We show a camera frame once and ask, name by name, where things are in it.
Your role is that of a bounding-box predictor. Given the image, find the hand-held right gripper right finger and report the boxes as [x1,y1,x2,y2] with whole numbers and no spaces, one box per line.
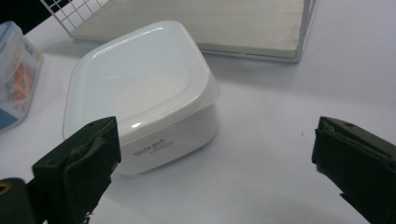
[311,116,396,224]

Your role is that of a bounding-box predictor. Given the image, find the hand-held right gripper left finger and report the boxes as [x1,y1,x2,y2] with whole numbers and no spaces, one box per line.
[32,116,122,224]

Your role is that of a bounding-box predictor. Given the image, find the white lidded plastic container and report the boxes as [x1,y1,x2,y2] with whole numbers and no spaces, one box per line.
[62,20,222,175]

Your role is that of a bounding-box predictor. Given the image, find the clear container with blue lid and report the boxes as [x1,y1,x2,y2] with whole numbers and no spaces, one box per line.
[0,21,44,133]

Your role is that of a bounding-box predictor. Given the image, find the white wire basket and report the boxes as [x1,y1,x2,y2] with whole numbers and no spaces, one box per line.
[39,0,318,64]

